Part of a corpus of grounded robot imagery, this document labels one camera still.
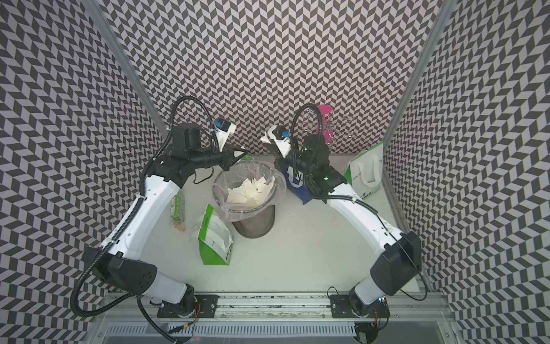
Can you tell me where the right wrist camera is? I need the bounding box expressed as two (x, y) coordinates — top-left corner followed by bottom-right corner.
(270, 126), (292, 157)

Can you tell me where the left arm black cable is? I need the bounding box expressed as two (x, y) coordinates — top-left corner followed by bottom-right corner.
(69, 95), (220, 344)

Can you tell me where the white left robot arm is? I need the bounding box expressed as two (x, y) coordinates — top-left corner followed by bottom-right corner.
(70, 119), (248, 318)

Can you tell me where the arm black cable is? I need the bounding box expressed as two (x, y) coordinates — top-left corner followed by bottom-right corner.
(69, 95), (220, 344)
(289, 102), (430, 302)

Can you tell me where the mesh waste bin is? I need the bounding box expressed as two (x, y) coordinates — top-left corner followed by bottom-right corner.
(212, 160), (286, 239)

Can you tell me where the aluminium corner post right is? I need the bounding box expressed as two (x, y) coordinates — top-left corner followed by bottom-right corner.
(381, 0), (456, 149)

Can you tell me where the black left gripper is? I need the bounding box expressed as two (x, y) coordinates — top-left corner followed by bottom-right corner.
(190, 142), (249, 172)

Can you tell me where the green white bag front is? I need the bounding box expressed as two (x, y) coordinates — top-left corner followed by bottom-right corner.
(196, 204), (234, 266)

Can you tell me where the pink hourglass ornament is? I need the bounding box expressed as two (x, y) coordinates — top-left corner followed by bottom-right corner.
(318, 105), (334, 145)

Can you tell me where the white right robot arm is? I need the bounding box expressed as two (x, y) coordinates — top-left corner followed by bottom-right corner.
(262, 131), (422, 318)

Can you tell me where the aluminium corner post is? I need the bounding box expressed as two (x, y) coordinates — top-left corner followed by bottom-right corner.
(381, 0), (456, 149)
(81, 0), (168, 138)

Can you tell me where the blue paper bag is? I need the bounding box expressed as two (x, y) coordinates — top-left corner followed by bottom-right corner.
(283, 166), (312, 204)

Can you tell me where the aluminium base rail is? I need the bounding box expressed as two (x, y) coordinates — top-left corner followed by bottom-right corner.
(89, 291), (456, 344)

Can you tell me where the green drink carton pack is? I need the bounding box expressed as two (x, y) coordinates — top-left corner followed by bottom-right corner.
(170, 193), (186, 232)

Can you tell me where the clear plastic bin liner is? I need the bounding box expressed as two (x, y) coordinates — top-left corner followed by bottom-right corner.
(212, 160), (286, 222)

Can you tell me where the aluminium corner post left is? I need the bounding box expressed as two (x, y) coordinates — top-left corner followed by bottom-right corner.
(81, 0), (168, 138)

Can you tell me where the pile of receipt scraps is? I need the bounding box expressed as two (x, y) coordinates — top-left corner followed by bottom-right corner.
(226, 176), (275, 209)

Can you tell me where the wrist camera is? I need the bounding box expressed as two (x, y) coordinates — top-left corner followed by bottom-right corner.
(270, 126), (292, 157)
(213, 118), (236, 152)

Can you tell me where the green white bag right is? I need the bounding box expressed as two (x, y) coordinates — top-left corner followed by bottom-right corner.
(344, 142), (384, 200)

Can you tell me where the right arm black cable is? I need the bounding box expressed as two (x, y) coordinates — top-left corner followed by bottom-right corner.
(289, 102), (430, 302)

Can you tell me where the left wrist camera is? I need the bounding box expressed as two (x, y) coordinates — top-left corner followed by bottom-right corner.
(213, 118), (236, 152)

